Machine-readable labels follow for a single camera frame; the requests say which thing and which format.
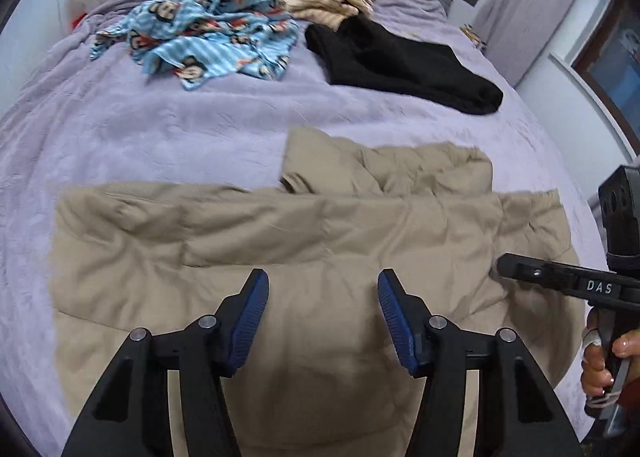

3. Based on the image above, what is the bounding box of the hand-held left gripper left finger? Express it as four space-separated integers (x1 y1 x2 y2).
60 268 271 457

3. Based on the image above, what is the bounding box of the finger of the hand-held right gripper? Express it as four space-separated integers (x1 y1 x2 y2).
492 253 576 295

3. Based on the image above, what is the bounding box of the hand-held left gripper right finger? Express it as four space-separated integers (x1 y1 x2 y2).
376 268 586 457

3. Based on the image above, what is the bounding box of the khaki puffer jacket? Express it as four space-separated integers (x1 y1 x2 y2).
49 126 581 457

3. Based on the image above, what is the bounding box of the person's right hand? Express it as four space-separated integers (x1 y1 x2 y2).
580 324 640 405

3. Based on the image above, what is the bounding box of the dark framed window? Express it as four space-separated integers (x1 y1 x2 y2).
572 0 640 158

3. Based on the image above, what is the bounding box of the purple plush blanket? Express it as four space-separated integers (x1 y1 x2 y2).
0 0 613 457

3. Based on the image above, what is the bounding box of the yellow patterned box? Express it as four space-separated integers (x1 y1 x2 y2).
460 23 488 52

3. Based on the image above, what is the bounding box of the black folded garment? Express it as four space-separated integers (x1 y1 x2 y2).
305 15 504 116

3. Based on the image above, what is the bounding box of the blue monkey print pajamas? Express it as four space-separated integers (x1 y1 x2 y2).
90 0 301 90

